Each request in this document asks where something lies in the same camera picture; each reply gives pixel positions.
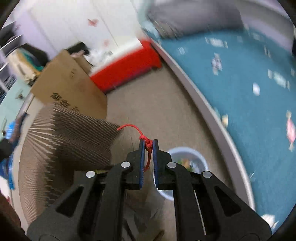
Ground blue bag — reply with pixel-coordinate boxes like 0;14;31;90
1;113;28;190

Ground teal quilted bed cover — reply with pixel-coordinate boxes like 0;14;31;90
144;22;295;232

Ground red covered bench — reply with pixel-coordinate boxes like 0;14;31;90
90;40;162;93

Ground brown polka dot tablecloth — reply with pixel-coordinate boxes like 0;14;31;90
18;103;119;224

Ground large cardboard box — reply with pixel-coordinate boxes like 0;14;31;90
31;50;107;119

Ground white trash bin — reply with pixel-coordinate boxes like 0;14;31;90
152;146;209;202

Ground red string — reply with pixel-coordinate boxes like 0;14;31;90
117;124;154;172

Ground white plastic bag on bench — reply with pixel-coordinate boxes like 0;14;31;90
87;49;113;66

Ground hanging folded clothes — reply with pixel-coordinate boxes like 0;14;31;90
6;43;50;86

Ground grey folded duvet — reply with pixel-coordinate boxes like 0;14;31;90
147;1;244;38

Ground white bed frame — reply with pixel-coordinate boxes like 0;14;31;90
151;40;255;210

